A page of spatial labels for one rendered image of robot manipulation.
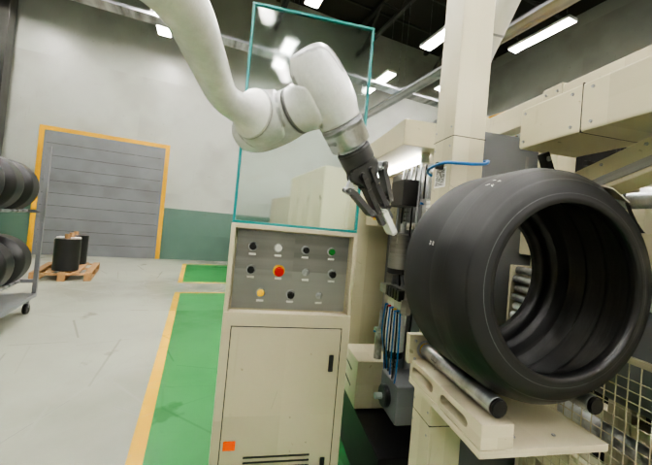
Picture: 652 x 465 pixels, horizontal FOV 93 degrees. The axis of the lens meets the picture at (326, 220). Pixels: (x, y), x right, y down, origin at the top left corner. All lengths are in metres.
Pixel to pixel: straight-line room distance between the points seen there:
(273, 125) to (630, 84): 0.93
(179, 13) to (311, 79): 0.27
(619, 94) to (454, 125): 0.43
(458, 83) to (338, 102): 0.75
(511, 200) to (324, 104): 0.48
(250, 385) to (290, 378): 0.17
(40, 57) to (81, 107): 1.33
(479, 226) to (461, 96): 0.63
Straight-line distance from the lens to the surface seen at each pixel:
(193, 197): 9.55
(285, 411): 1.57
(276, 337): 1.43
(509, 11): 1.85
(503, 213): 0.81
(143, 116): 9.97
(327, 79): 0.63
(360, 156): 0.67
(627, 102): 1.17
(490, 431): 0.95
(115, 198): 9.70
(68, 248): 6.71
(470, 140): 1.27
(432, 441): 1.39
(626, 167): 1.28
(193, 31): 0.46
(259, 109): 0.66
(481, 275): 0.78
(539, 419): 1.19
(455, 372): 1.03
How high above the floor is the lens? 1.29
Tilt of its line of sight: 1 degrees up
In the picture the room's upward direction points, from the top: 5 degrees clockwise
